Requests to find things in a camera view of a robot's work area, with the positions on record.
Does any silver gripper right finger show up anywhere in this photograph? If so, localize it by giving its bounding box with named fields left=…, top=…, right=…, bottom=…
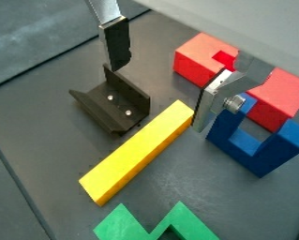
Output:
left=191, top=51, right=274, bottom=132

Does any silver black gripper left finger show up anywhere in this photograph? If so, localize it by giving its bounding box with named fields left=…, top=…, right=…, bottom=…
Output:
left=85, top=0, right=131, bottom=71

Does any dark blue U-shaped block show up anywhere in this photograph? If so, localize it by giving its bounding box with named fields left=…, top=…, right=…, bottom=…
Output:
left=207, top=94, right=299, bottom=177

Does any red slotted board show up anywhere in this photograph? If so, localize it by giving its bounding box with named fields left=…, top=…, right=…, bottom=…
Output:
left=172, top=33, right=299, bottom=131

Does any yellow rectangular bar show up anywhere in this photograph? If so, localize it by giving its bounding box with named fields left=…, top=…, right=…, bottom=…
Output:
left=78, top=100, right=193, bottom=206

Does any green zigzag block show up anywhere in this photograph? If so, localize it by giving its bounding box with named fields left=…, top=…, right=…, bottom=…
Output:
left=92, top=202, right=220, bottom=240

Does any black U-channel bracket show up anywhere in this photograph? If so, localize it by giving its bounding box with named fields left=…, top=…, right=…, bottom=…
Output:
left=69, top=64, right=149, bottom=135

